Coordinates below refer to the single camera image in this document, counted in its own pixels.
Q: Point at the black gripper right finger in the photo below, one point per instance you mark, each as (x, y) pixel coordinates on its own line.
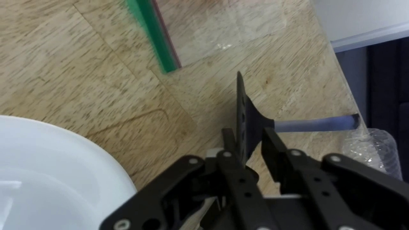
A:
(349, 187)

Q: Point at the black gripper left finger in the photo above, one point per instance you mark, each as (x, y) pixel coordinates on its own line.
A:
(179, 187)

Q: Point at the black spatula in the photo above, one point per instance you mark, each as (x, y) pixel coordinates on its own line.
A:
(252, 119)

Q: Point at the white plate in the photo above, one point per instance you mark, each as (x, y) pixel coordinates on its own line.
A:
(51, 179)

